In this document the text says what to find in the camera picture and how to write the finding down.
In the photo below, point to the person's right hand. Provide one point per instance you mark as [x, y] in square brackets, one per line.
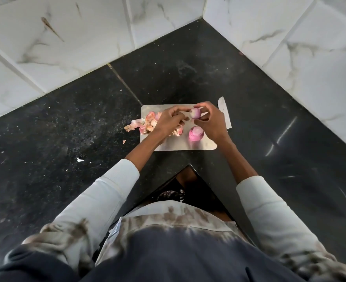
[215, 123]

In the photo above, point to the steel cutting board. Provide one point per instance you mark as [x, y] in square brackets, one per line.
[179, 143]

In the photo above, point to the person's left hand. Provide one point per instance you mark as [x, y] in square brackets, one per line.
[167, 120]

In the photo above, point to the person's left forearm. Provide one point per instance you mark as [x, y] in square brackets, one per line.
[142, 152]

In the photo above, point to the pile of onion peels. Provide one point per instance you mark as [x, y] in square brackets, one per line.
[145, 123]

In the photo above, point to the large peeled pink onion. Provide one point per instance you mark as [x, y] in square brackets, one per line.
[196, 133]

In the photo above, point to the white blade knife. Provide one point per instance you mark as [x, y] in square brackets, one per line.
[223, 110]

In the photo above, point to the black plastic bag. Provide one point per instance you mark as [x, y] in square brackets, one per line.
[171, 195]

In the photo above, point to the person's right forearm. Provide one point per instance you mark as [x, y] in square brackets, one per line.
[238, 161]

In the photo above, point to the person's right thumb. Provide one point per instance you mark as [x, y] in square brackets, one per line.
[198, 121]

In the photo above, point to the tie-dye long-sleeve shirt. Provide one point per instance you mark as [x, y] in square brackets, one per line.
[173, 249]

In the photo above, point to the small peeled pink onion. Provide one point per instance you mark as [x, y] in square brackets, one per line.
[194, 113]

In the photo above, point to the person's left thumb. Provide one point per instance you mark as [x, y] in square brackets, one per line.
[184, 120]

